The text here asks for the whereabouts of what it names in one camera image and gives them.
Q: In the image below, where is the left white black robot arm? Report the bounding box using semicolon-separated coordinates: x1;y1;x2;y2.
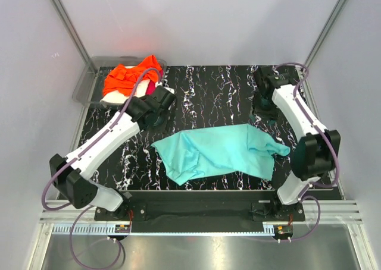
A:
49;86;176;220

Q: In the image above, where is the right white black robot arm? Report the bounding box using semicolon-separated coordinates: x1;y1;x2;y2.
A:
251;66;341;221

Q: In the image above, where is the aluminium frame post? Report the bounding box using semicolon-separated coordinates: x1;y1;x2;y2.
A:
304;0;349;67
50;0;90;62

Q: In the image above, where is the aluminium front rail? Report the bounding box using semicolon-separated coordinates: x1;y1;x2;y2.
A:
40;199;363;224

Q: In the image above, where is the left aluminium frame post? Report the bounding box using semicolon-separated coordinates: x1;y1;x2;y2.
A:
50;0;90;62

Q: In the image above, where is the right aluminium frame post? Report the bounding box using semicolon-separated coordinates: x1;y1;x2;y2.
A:
304;0;349;67

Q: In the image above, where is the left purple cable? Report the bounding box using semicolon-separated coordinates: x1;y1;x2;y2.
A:
41;67;163;269

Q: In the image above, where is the grey slotted cable duct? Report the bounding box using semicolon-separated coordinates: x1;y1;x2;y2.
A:
52;222;283;235

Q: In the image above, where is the clear grey plastic bin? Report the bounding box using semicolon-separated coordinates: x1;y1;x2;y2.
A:
73;56;167;108

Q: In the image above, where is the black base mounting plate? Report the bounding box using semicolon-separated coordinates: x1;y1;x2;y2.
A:
95;190;305;225

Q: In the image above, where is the magenta t shirt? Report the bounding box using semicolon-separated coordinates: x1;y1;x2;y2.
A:
145;74;163;95

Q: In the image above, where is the orange t shirt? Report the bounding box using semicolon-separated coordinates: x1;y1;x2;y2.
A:
102;55;164;96

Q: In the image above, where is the teal t shirt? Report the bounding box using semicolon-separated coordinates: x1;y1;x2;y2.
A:
152;124;291;186

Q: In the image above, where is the black marble pattern mat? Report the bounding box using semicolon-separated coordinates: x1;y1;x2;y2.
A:
92;65;296;191

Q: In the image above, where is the purple cable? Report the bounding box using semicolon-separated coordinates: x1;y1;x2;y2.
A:
41;67;163;269
272;62;340;243

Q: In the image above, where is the white t shirt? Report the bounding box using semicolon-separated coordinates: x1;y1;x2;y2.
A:
100;80;151;105

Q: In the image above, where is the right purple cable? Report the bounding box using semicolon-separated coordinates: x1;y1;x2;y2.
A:
272;62;340;243

